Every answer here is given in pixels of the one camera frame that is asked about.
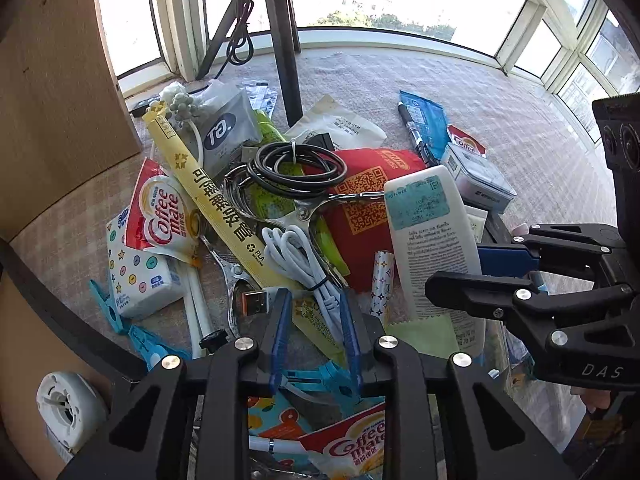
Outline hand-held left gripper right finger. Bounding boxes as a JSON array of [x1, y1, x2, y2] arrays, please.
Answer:
[[340, 290, 576, 480]]

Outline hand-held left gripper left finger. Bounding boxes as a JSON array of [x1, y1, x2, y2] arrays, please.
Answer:
[[57, 287, 293, 480]]

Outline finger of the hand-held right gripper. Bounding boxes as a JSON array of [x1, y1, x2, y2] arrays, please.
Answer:
[[425, 269, 640, 361], [477, 222, 628, 281]]

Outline blue clothespin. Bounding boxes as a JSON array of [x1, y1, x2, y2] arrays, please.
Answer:
[[89, 280, 132, 336], [280, 360, 363, 406], [129, 325, 193, 371]]

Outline white lotion bottle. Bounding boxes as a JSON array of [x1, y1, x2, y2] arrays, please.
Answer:
[[382, 165, 487, 361]]

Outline white usb cable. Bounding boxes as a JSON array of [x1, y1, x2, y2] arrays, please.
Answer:
[[242, 224, 351, 341]]

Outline checked cloth desktop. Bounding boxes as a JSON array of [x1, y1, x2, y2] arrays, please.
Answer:
[[0, 47, 640, 480]]

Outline person's right hand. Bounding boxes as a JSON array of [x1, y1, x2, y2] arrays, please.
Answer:
[[580, 387, 618, 418]]

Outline black flat packet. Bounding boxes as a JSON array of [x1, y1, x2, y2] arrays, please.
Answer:
[[487, 212, 516, 243]]

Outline beige cream tube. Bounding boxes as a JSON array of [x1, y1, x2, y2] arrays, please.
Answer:
[[465, 205, 488, 241]]

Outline light green cloth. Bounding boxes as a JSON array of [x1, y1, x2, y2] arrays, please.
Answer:
[[385, 317, 461, 361]]

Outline white printed pouch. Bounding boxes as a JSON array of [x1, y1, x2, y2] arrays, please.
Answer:
[[370, 249, 396, 316]]

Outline fruit-print bottle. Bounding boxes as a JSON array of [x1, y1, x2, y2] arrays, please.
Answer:
[[247, 395, 321, 443]]

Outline red fabric bag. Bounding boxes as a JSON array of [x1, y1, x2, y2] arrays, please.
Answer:
[[305, 147, 428, 293]]

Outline silver metal tin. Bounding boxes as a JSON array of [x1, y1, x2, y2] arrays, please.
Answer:
[[440, 142, 518, 213]]

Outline white plastic stick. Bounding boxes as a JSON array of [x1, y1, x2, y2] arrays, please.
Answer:
[[182, 255, 228, 361]]

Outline red white creamer packet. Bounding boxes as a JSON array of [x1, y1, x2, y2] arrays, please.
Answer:
[[125, 157, 203, 266], [446, 125, 487, 158], [299, 417, 388, 480]]

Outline lime green packet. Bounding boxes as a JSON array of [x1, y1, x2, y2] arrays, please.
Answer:
[[252, 109, 291, 161], [250, 180, 351, 278]]

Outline white star-print tissue pack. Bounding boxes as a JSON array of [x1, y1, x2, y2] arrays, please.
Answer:
[[106, 207, 186, 318]]

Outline blue foil packet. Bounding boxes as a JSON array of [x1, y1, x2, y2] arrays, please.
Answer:
[[398, 90, 451, 161]]

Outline long yellow paper wrapper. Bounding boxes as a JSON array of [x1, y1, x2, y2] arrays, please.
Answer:
[[141, 101, 351, 366]]

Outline black pen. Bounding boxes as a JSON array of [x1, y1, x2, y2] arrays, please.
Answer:
[[397, 102, 438, 166]]

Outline white paper packet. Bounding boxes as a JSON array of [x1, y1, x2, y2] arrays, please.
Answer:
[[285, 96, 387, 153]]

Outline grey foil packet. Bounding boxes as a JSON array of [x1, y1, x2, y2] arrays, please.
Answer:
[[187, 87, 263, 176]]

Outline white tape dispenser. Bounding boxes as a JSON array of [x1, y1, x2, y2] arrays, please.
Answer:
[[36, 371, 110, 463]]

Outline small clear plastic bag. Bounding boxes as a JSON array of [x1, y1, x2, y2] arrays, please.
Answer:
[[240, 80, 278, 116]]

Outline grey bead bunch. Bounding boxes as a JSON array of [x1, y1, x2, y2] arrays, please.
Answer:
[[160, 82, 208, 123]]

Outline black tripod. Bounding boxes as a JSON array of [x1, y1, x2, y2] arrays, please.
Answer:
[[195, 0, 306, 128]]

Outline large plywood board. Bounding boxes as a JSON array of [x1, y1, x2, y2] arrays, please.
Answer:
[[0, 0, 143, 241]]

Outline white window frame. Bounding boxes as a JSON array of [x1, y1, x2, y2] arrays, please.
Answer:
[[95, 0, 640, 126]]

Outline black tripod cable loop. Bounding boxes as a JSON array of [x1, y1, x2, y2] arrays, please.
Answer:
[[226, 0, 255, 66]]

